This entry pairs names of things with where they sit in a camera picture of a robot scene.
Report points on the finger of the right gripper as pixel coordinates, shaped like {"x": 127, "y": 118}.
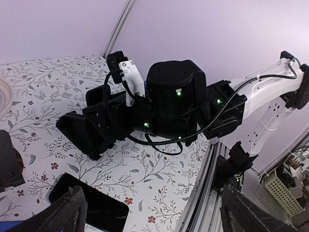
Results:
{"x": 97, "y": 125}

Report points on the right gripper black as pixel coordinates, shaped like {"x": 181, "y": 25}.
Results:
{"x": 180, "y": 105}

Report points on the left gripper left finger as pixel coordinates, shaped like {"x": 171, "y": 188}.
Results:
{"x": 66, "y": 214}

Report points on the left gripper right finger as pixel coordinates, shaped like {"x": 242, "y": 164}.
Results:
{"x": 239, "y": 214}

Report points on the round wooden base stand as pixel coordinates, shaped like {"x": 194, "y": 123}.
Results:
{"x": 10, "y": 170}

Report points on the black clamp phone stand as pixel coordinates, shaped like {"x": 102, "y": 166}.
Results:
{"x": 84, "y": 135}

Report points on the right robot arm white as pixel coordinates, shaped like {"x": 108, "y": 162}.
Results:
{"x": 283, "y": 86}

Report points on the blue phone face down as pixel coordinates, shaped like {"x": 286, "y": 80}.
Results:
{"x": 6, "y": 225}

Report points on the white perforated basket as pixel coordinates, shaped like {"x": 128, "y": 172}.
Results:
{"x": 286, "y": 189}

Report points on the floral table mat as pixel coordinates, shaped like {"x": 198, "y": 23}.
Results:
{"x": 154, "y": 184}

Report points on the white round dish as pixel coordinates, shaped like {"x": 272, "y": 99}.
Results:
{"x": 6, "y": 98}

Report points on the front aluminium rail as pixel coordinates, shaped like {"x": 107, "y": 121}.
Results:
{"x": 202, "y": 210}

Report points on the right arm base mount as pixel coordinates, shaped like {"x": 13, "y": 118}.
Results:
{"x": 238, "y": 162}

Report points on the right aluminium frame post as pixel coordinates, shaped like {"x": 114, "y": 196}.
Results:
{"x": 119, "y": 25}

